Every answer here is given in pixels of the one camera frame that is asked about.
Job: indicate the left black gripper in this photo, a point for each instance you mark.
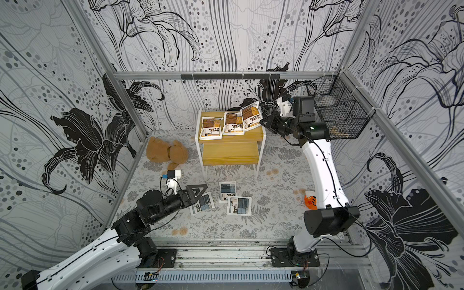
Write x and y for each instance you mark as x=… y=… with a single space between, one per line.
x=191 y=197

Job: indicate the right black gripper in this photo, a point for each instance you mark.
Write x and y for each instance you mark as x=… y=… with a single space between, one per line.
x=277 y=122

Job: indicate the brown coffee bag front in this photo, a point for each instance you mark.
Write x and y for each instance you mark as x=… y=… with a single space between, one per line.
x=233 y=124

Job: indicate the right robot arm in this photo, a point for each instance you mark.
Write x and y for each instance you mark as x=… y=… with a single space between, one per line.
x=333 y=213

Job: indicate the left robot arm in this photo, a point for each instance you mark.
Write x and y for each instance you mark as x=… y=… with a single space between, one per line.
x=120 y=248

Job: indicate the blue coffee bag left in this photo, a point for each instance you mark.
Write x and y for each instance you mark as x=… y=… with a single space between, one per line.
x=203 y=204

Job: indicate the blue coffee bag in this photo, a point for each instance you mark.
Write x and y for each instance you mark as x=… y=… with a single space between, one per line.
x=227 y=189
x=239 y=206
x=203 y=204

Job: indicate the blue coffee bag top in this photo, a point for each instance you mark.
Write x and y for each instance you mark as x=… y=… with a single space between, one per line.
x=227 y=189

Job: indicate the blue coffee bag middle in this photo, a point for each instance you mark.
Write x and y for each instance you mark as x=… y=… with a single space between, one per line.
x=239 y=206

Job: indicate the wooden two-tier shelf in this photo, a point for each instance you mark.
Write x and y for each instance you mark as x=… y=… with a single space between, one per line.
x=244 y=149

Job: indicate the brown teddy bear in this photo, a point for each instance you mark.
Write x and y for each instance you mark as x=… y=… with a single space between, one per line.
x=160 y=151

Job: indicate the orange cat toy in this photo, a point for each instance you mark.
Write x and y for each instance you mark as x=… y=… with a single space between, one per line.
x=310 y=200

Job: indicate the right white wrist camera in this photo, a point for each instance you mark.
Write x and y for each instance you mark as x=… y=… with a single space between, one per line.
x=285 y=106

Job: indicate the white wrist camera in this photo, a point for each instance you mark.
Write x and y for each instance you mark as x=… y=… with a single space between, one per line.
x=169 y=184
x=285 y=106

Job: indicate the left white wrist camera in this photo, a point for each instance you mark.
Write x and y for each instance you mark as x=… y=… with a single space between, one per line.
x=169 y=184

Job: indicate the black wire basket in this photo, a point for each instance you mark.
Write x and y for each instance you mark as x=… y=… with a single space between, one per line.
x=337 y=106

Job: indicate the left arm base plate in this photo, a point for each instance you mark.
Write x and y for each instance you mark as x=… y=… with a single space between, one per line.
x=161 y=258

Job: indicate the black bar on rail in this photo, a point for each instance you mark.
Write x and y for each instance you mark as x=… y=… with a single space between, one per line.
x=230 y=76

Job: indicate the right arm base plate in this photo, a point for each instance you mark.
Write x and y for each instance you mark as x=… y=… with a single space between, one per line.
x=283 y=257

